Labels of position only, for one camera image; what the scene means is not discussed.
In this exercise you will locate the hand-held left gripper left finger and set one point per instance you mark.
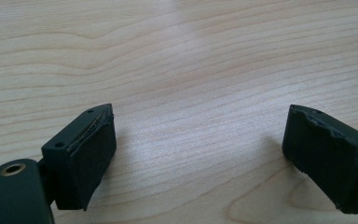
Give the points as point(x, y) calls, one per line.
point(84, 161)

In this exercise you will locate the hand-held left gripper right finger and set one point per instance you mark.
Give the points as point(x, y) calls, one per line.
point(329, 161)

